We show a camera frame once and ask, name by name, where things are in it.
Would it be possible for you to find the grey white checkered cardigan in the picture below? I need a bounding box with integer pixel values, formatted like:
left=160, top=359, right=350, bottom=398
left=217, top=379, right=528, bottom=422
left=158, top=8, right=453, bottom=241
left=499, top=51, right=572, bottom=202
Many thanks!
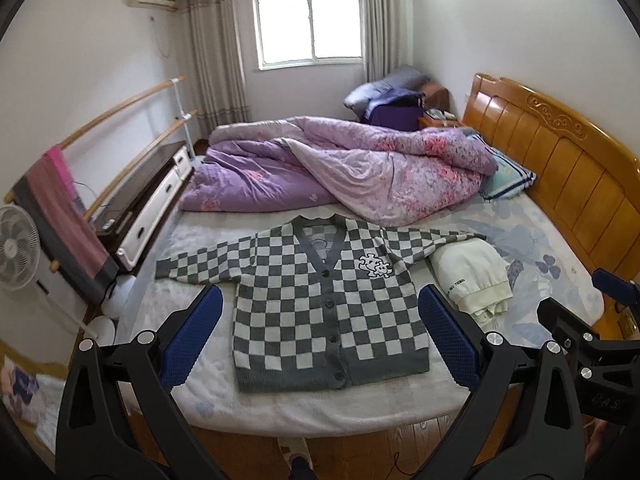
left=155, top=214, right=475, bottom=393

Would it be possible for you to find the cream white folded garment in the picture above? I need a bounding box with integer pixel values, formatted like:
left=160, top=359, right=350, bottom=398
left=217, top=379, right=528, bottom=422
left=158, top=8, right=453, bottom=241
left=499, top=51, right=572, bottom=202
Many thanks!
left=430, top=237, right=513, bottom=326

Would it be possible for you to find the white floral bed sheet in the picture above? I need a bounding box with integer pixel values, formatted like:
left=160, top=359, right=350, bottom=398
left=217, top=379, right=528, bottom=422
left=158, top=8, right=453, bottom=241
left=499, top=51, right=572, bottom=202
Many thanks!
left=118, top=195, right=604, bottom=438

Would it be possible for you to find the wooden headboard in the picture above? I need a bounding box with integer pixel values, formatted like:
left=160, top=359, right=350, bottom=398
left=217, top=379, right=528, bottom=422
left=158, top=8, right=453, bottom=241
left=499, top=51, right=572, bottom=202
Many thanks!
left=462, top=74, right=639, bottom=280

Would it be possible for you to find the dark white TV cabinet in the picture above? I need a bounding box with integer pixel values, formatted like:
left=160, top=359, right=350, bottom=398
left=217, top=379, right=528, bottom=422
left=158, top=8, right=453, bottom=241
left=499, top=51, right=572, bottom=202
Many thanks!
left=94, top=142, right=193, bottom=272

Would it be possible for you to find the pink grey hanging towel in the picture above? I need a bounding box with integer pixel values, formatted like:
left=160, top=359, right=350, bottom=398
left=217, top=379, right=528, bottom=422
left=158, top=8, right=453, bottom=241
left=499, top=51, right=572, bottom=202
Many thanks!
left=12, top=145, right=118, bottom=304

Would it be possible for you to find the lower wooden ballet bar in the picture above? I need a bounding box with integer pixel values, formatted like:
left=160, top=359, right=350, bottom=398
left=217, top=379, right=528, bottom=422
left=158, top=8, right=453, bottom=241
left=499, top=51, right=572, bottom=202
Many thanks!
left=49, top=108, right=198, bottom=273

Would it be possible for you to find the wooden ballet bar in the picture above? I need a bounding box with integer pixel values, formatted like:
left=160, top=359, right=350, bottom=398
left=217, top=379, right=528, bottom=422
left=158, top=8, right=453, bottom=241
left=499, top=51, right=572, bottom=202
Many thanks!
left=4, top=75, right=188, bottom=205
left=49, top=108, right=198, bottom=273

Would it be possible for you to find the striped light pillow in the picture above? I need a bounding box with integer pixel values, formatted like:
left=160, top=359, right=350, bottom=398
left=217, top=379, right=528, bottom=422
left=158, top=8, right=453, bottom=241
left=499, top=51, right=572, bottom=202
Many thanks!
left=470, top=133, right=537, bottom=200

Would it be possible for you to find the purple floral duvet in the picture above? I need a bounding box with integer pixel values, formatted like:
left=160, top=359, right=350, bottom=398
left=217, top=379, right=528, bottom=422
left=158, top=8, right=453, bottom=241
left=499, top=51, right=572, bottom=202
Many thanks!
left=180, top=116, right=498, bottom=226

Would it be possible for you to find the white standing fan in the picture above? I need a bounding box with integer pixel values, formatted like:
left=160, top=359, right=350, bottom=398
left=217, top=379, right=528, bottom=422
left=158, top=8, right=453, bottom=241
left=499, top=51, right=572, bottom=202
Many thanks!
left=0, top=204, right=40, bottom=292

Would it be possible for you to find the upper wooden ballet bar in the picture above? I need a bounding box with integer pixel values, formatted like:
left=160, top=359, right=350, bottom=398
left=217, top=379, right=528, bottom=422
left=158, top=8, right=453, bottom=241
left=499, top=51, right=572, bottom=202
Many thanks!
left=4, top=75, right=188, bottom=205

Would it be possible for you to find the wooden nightstand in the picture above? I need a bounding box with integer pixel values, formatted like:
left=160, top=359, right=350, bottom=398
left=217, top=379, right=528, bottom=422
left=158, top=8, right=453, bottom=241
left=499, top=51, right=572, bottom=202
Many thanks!
left=419, top=81, right=463, bottom=129

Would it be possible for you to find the blue grey pillow pile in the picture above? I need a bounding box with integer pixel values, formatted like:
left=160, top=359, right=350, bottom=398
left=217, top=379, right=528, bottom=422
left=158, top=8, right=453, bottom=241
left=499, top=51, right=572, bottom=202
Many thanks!
left=343, top=65, right=430, bottom=131

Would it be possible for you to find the left grey beige curtain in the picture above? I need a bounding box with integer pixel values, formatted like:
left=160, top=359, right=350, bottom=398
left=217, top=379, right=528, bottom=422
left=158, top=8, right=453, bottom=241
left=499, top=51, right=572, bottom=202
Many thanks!
left=178, top=0, right=250, bottom=136

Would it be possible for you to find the grey beige curtain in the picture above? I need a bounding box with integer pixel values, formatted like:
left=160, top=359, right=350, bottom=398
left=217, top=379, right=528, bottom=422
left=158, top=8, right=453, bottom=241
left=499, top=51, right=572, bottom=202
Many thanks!
left=178, top=0, right=250, bottom=136
left=362, top=0, right=409, bottom=82

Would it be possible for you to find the white framed window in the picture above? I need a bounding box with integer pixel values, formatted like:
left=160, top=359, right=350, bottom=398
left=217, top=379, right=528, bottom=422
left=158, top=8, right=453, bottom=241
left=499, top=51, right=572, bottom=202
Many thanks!
left=254, top=0, right=363, bottom=70

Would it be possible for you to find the right grey beige curtain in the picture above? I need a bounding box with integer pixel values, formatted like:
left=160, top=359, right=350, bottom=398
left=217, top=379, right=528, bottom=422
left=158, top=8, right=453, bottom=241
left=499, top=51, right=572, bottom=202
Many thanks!
left=362, top=0, right=409, bottom=82

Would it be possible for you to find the wooden bed frame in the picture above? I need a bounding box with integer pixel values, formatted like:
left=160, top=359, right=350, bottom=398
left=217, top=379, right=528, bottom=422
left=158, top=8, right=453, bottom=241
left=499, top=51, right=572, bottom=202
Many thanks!
left=124, top=309, right=640, bottom=480

